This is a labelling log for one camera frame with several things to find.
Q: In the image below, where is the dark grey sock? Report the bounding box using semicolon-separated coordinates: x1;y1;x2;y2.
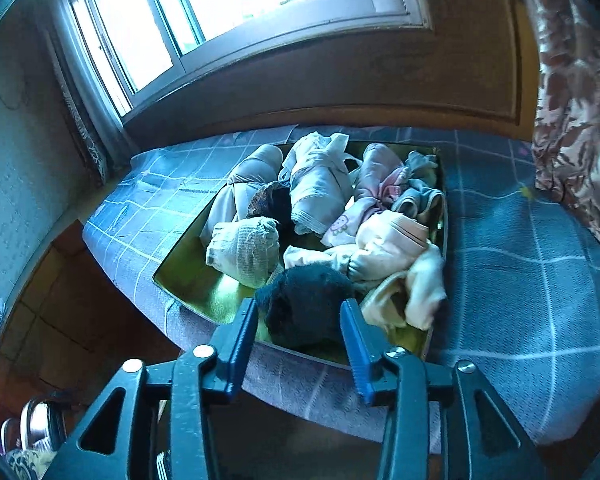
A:
254;263;355;349

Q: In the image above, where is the peach sock bundle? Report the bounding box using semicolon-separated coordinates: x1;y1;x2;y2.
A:
281;209;432;283

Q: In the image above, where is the pale green ribbed sock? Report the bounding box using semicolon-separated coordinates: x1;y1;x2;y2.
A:
206;217;280;289

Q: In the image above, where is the grey-blue sock bundle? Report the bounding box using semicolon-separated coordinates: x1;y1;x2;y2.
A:
391;151;445;228

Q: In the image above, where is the navy lace garment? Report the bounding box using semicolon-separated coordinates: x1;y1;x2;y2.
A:
247;181;294;231

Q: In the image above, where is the white pink cartoon sock bundle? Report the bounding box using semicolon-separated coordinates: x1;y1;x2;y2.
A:
321;143;406;247

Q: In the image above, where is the white sheer sock bundle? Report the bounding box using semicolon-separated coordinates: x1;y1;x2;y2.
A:
278;131;358;236

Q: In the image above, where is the cream yellow sock bundle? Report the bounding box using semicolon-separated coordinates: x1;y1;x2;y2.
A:
361;244;446;333

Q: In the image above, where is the white beige stocking bundle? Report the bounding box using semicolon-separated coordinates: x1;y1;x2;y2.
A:
199;144;283;246

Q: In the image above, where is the dark red metal tin box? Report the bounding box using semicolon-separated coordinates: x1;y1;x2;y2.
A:
154;144;448;358

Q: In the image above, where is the blue patterned tablecloth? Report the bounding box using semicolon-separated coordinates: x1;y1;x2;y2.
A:
83;125;600;445

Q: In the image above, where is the curtain left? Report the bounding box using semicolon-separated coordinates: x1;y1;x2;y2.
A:
41;26;121;188

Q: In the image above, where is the brown floral curtain right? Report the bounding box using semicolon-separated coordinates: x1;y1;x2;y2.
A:
524;0;600;242

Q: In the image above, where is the window with grey frame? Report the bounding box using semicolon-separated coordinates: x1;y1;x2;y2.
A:
58;0;431;118

